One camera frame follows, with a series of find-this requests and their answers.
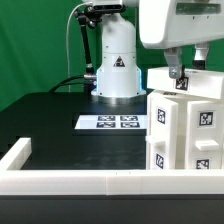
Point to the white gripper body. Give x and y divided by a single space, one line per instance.
173 23

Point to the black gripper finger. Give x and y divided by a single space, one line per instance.
200 55
174 62

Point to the white cabinet top block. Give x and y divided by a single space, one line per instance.
202 83

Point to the white cabinet body box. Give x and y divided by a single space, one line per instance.
184 132

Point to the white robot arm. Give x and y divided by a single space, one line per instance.
118 79

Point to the white base tag plate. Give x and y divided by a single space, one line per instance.
111 122

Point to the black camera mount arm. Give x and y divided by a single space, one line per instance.
86 36

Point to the white U-shaped obstacle wall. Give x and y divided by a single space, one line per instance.
14 180

